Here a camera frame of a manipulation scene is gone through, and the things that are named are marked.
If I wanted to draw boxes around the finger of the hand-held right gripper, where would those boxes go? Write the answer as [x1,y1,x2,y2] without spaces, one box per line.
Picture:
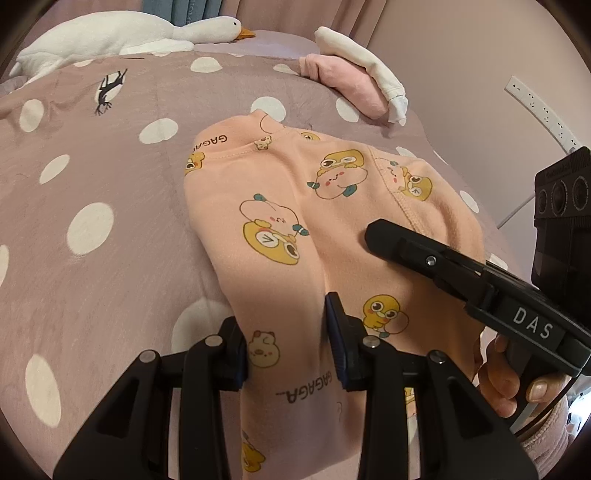
[364,219,497,306]

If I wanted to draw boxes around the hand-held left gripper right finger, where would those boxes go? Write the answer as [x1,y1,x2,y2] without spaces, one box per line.
[324,292,539,480]

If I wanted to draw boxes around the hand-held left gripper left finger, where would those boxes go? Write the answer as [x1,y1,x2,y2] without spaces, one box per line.
[53,316,250,480]

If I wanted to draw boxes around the peach cartoon print pants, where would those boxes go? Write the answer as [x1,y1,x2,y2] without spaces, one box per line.
[184,111,486,480]

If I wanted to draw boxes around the person's right hand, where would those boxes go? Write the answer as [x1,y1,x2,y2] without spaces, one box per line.
[472,333,574,419]

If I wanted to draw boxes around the white power strip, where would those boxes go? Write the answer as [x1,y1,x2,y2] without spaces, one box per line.
[504,76,581,154]

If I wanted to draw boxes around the person's pink clothing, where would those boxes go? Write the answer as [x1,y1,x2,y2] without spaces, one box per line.
[519,399,583,468]

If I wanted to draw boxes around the folded pink cloth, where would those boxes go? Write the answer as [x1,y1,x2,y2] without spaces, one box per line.
[298,53,389,117]

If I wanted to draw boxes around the pink polka dot blanket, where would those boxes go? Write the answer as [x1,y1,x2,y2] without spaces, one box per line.
[0,30,513,480]

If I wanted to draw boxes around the folded white cloth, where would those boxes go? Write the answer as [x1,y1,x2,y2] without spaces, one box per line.
[314,26,409,126]

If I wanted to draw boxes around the pink curtain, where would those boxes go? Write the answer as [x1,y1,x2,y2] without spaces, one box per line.
[245,0,384,52]

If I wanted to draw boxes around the blue curtain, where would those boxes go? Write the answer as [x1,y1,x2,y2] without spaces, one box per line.
[141,0,214,26]

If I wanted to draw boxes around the white goose plush toy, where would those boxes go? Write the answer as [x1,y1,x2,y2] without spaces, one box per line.
[9,13,256,80]

